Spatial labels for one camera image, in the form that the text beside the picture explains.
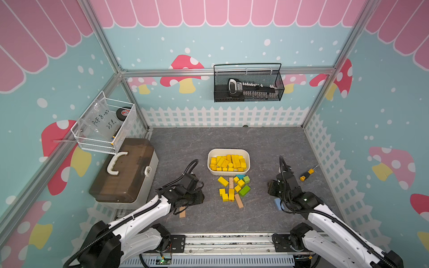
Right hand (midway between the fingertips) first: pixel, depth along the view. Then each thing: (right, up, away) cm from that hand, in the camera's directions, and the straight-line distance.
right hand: (270, 183), depth 83 cm
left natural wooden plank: (-19, -2, +9) cm, 21 cm away
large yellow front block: (-23, +9, +15) cm, 29 cm away
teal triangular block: (-13, +2, +11) cm, 18 cm away
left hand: (-34, -9, 0) cm, 35 cm away
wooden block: (-43, -15, -1) cm, 46 cm away
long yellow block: (-29, +8, +15) cm, 33 cm away
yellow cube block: (-24, -6, +5) cm, 25 cm away
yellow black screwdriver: (+28, +4, +14) cm, 32 cm away
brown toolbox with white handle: (-72, +2, 0) cm, 72 cm away
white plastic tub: (-17, +13, +20) cm, 29 cm away
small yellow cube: (-11, +8, +15) cm, 20 cm away
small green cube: (-10, 0, +10) cm, 14 cm away
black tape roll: (-73, +35, -2) cm, 81 cm away
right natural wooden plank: (-15, -10, +4) cm, 18 cm away
